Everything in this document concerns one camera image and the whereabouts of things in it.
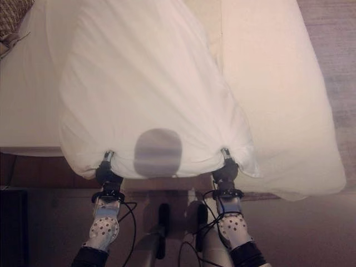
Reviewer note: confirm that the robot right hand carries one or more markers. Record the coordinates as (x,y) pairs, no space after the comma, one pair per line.
(226,173)

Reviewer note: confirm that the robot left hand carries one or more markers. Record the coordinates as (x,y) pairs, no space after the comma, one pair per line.
(107,172)

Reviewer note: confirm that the white pillow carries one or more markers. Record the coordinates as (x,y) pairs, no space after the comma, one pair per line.
(139,83)
(278,97)

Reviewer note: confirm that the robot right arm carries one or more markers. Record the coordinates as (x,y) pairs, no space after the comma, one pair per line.
(233,222)

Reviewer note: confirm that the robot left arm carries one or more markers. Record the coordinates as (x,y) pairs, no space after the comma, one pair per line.
(104,222)

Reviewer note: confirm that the bed with white sheet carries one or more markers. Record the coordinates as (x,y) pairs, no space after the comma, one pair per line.
(27,97)

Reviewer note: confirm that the robot right leg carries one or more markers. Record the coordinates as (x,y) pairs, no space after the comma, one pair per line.
(211,244)

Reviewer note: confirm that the robot leg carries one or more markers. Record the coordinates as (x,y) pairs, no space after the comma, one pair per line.
(211,244)
(155,244)

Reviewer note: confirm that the robot left leg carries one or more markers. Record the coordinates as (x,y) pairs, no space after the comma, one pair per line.
(155,244)

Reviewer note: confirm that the dark cabinet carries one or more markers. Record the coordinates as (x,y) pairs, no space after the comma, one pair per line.
(12,228)

